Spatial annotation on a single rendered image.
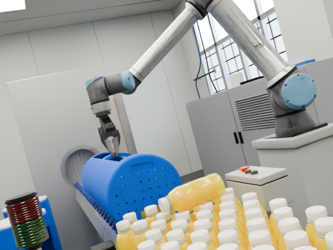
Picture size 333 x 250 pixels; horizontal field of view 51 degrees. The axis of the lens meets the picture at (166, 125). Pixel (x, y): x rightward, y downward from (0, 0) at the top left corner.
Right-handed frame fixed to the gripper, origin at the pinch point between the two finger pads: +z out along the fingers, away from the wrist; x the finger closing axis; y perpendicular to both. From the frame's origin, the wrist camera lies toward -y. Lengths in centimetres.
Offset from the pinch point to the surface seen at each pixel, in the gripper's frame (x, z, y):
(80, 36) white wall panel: -84, -194, 475
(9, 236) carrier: 54, 25, 22
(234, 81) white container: -171, -28, 158
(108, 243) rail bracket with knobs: 18, 23, -49
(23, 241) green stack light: 38, 6, -85
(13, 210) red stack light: 38, 0, -85
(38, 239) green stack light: 35, 7, -85
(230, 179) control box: -24, 15, -58
